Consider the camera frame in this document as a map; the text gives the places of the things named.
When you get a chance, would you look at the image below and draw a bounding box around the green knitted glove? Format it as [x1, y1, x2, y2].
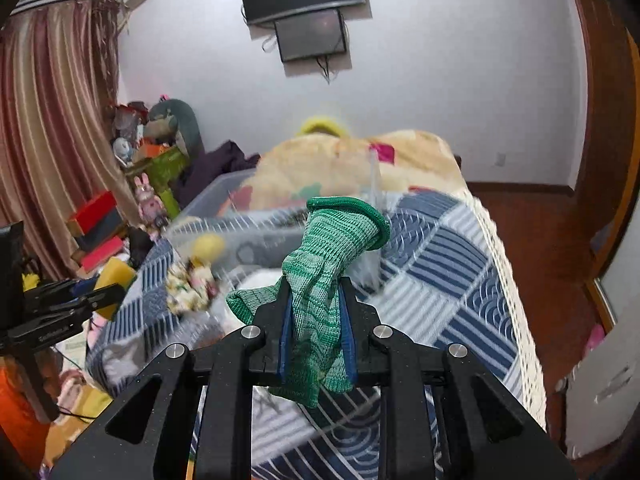
[226, 196, 390, 408]

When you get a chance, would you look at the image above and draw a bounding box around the red book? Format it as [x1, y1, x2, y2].
[81, 236, 125, 273]

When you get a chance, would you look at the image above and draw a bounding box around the pink rabbit toy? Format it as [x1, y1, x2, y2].
[134, 172, 168, 232]

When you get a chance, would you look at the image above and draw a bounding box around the blue patchwork bed cover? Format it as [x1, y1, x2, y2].
[86, 191, 547, 479]

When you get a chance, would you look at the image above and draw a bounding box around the yellow plush toy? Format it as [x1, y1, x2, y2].
[295, 116, 349, 138]

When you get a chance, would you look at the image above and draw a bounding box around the yellow sponge block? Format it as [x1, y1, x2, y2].
[93, 257, 138, 321]

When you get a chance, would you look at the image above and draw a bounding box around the yellow felt ball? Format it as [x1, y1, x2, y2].
[190, 233, 226, 264]

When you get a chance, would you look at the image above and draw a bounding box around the red gift box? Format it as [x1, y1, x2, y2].
[66, 191, 117, 237]

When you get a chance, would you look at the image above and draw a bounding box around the beige fleece blanket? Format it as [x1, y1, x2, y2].
[231, 129, 466, 210]

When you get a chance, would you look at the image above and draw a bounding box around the small wall monitor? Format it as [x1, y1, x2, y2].
[274, 9, 347, 63]

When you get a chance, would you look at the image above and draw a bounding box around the clear plastic storage bin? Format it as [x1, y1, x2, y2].
[165, 168, 384, 292]

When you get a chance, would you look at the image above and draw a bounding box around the striped red curtain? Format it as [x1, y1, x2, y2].
[1, 0, 138, 278]

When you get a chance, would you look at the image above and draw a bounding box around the dark purple clothing pile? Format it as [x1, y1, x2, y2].
[169, 140, 260, 209]

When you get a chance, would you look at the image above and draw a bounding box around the green dinosaur plush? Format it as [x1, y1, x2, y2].
[143, 99, 204, 158]

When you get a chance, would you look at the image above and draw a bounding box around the dark blue box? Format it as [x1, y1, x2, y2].
[74, 208, 125, 252]

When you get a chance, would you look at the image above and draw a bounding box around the green cardboard box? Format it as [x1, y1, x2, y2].
[124, 146, 191, 194]

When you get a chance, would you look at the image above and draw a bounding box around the floral fabric scrunchie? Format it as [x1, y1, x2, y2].
[165, 259, 219, 315]

